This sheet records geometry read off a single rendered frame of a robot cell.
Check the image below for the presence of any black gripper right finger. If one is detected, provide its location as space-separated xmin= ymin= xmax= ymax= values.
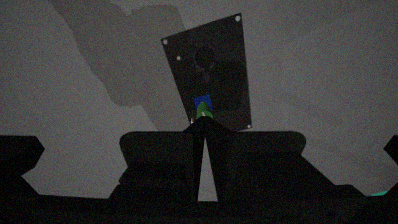
xmin=205 ymin=116 xmax=306 ymax=201

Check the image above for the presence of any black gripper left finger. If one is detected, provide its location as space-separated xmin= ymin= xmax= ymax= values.
xmin=120 ymin=116 xmax=205 ymax=201

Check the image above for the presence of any dark circuit board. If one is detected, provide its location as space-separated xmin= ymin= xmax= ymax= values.
xmin=161 ymin=12 xmax=252 ymax=131

